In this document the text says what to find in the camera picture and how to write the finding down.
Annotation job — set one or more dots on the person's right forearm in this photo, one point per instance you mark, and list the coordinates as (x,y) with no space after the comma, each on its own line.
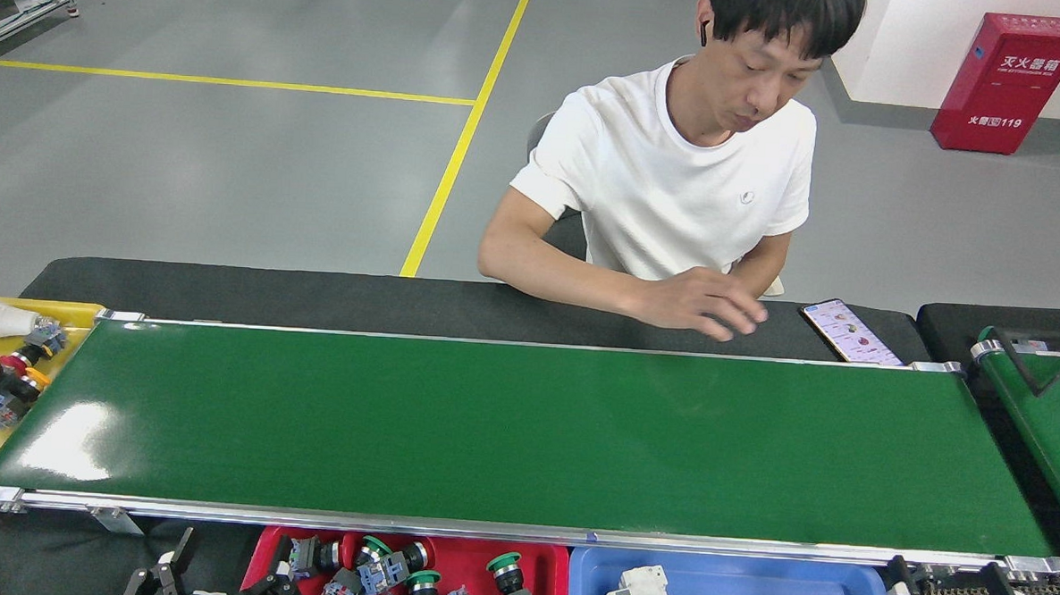
(566,286)

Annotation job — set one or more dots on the red plastic tray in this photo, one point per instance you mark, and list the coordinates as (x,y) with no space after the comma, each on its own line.
(465,554)

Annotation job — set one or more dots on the long green conveyor belt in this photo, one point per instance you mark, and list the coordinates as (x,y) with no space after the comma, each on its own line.
(488,430)

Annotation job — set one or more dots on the person's right hand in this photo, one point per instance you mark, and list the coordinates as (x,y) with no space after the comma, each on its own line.
(700,300)

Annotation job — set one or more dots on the black belt guide bar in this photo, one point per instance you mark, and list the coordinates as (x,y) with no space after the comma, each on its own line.
(1020,365)

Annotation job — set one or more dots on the smartphone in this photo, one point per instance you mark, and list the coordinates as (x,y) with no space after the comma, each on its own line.
(851,331)

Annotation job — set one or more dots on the grey office chair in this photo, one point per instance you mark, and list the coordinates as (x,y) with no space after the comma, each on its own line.
(564,236)

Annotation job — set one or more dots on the person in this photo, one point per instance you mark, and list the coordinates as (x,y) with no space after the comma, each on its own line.
(669,187)

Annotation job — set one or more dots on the red fire extinguisher box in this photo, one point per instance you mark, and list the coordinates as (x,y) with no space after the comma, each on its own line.
(1004,95)

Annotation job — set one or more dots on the black earbud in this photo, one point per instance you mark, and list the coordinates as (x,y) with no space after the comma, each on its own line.
(703,33)

